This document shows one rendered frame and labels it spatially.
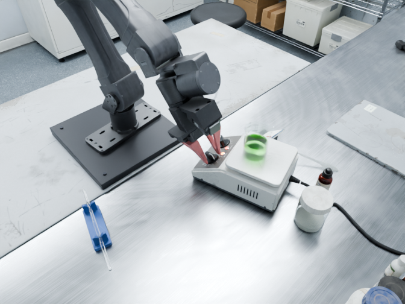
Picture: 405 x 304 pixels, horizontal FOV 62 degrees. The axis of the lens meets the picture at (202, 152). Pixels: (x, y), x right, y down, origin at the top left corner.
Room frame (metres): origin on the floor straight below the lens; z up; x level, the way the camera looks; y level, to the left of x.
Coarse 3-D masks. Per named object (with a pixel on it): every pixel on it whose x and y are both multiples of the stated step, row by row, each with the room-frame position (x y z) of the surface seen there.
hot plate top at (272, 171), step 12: (240, 144) 0.52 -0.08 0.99; (276, 144) 0.52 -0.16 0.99; (240, 156) 0.48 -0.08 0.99; (276, 156) 0.48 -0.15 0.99; (288, 156) 0.48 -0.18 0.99; (240, 168) 0.45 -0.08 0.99; (252, 168) 0.45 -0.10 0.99; (264, 168) 0.45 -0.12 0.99; (276, 168) 0.45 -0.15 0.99; (288, 168) 0.45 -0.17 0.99; (264, 180) 0.42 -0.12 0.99; (276, 180) 0.42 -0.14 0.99
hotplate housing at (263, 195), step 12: (228, 156) 0.50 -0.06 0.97; (204, 168) 0.48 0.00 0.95; (216, 168) 0.47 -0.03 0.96; (228, 168) 0.46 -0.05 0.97; (204, 180) 0.48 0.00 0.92; (216, 180) 0.46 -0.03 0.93; (228, 180) 0.45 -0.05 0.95; (240, 180) 0.44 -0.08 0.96; (252, 180) 0.43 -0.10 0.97; (288, 180) 0.46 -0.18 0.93; (300, 180) 0.46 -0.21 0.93; (228, 192) 0.45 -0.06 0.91; (240, 192) 0.43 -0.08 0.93; (252, 192) 0.42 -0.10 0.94; (264, 192) 0.41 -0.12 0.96; (276, 192) 0.40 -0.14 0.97; (264, 204) 0.41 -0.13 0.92; (276, 204) 0.40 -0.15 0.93
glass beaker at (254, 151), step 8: (256, 120) 0.51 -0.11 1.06; (248, 128) 0.50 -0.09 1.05; (256, 128) 0.51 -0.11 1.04; (264, 128) 0.50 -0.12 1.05; (272, 128) 0.49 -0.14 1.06; (248, 136) 0.47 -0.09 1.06; (248, 144) 0.47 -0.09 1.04; (256, 144) 0.46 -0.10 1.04; (264, 144) 0.46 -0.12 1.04; (248, 152) 0.47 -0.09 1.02; (256, 152) 0.46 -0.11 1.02; (264, 152) 0.46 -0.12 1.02; (248, 160) 0.46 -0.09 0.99; (256, 160) 0.46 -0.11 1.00
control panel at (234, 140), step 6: (228, 138) 0.58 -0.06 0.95; (234, 138) 0.57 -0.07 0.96; (228, 144) 0.55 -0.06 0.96; (234, 144) 0.54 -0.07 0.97; (210, 150) 0.55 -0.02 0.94; (222, 150) 0.53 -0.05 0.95; (228, 150) 0.52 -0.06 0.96; (222, 156) 0.51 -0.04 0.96; (198, 162) 0.52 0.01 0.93; (216, 162) 0.49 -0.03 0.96
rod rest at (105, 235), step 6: (84, 204) 0.40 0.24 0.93; (90, 204) 0.40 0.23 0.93; (84, 210) 0.39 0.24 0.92; (96, 210) 0.40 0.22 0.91; (84, 216) 0.39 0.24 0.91; (90, 216) 0.39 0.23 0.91; (96, 216) 0.39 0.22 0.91; (90, 222) 0.37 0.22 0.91; (96, 222) 0.37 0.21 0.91; (102, 222) 0.37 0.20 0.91; (90, 228) 0.36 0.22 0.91; (102, 228) 0.36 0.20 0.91; (90, 234) 0.35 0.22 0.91; (96, 234) 0.35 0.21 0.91; (102, 234) 0.33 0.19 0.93; (108, 234) 0.35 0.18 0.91; (96, 240) 0.32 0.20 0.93; (102, 240) 0.33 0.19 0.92; (108, 240) 0.33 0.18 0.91; (96, 246) 0.32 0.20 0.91; (108, 246) 0.32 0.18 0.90
